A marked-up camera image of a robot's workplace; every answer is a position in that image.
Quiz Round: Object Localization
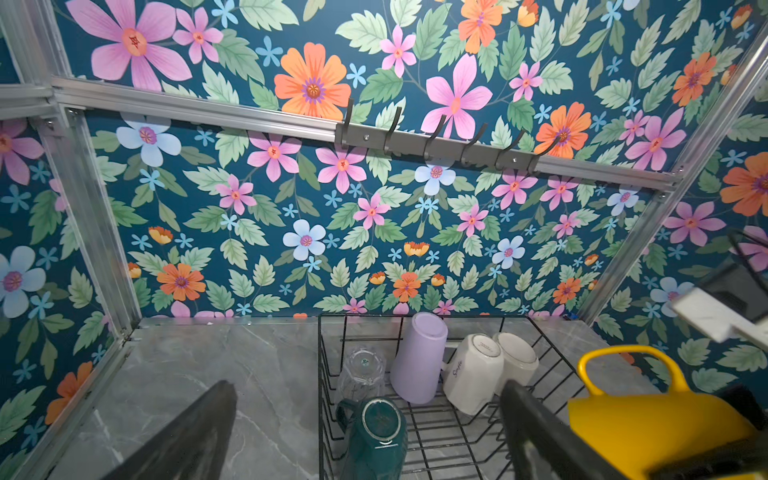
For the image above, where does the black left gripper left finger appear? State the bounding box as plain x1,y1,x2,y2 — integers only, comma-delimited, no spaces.
105,380,238,480

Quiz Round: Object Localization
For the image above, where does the clear glass cup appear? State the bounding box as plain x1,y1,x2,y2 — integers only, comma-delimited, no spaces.
335,346,386,402

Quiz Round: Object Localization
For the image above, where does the black hook rail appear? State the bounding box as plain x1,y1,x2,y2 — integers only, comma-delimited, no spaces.
334,100,567,173

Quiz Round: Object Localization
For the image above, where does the yellow mug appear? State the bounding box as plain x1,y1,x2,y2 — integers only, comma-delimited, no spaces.
568,345,758,479

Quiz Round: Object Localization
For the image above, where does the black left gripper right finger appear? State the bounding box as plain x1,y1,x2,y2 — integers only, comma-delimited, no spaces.
500,380,624,479

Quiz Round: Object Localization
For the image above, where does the lilac plastic cup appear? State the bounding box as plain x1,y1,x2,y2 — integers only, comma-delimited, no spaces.
390,312,448,405

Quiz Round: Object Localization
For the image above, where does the green mug white inside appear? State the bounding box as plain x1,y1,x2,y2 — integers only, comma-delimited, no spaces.
336,397,408,479

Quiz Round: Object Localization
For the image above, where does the aluminium frame corner post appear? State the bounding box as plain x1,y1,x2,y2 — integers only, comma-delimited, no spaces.
578,23,768,325

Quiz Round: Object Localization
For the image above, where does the white faceted mug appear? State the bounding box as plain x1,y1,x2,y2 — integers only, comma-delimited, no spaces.
442,333,504,416

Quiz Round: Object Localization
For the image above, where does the black wire dish rack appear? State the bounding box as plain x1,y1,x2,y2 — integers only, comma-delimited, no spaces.
318,314,591,479

